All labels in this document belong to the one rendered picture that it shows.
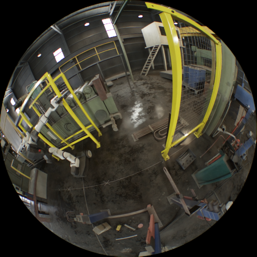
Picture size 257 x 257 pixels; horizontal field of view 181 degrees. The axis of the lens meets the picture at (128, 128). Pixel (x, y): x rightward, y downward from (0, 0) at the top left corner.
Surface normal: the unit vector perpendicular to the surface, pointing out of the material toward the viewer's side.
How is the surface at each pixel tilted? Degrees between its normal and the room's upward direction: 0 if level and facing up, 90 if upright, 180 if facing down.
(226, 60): 90
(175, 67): 90
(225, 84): 90
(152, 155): 0
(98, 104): 90
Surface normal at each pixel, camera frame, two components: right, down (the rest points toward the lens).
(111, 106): 0.32, 0.64
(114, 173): -0.26, -0.65
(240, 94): -0.91, 0.40
